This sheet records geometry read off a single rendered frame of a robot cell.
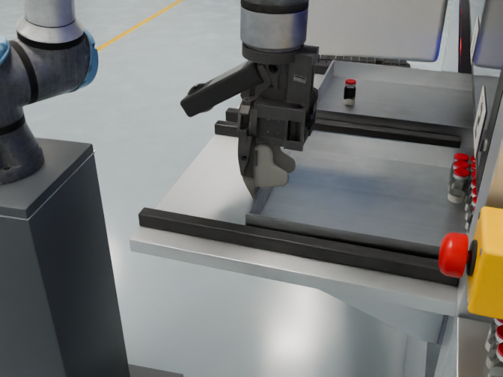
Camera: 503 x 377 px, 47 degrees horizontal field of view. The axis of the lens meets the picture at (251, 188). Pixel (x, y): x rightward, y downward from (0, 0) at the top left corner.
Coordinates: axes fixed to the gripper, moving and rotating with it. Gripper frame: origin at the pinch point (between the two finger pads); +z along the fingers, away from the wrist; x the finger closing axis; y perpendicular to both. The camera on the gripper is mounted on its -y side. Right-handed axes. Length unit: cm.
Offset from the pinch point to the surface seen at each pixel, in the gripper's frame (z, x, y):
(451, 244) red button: -10.2, -18.8, 24.0
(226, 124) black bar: 1.7, 20.8, -10.9
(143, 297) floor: 93, 65, -56
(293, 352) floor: 91, 57, -2
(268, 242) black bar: 2.2, -8.0, 4.7
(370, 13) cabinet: -1, 90, 4
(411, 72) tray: 0, 54, 17
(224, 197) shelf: 3.7, 2.2, -4.6
